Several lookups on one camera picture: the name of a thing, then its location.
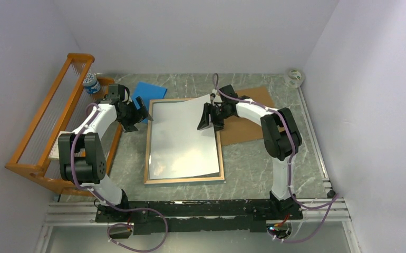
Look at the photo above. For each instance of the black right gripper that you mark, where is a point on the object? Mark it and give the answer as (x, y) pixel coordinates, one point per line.
(209, 108)

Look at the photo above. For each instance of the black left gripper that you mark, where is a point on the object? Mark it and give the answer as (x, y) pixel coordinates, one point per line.
(140, 114)

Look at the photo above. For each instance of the hot air balloon photo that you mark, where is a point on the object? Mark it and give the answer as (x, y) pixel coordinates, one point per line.
(183, 139)

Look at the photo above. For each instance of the blue wooden picture frame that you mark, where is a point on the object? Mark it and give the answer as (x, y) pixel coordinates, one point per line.
(185, 181)

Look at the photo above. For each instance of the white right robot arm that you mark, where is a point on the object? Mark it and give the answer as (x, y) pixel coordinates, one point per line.
(281, 138)

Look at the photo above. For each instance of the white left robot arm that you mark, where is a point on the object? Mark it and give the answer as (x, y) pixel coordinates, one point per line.
(81, 157)

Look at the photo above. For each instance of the blue white round tin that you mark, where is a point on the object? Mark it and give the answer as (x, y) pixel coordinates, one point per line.
(91, 84)

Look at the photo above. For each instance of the orange wooden rack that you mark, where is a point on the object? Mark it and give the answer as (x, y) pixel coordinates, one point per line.
(63, 109)

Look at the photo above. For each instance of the white medicine box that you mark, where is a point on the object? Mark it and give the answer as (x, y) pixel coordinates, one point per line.
(54, 153)

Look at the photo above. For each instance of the clear tape roll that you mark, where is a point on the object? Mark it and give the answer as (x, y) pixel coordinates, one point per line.
(294, 78)

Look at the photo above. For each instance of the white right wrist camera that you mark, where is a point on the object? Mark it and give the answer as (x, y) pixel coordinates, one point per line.
(215, 97)

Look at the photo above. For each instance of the aluminium extrusion table rail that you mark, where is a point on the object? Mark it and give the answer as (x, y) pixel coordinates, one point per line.
(313, 210)

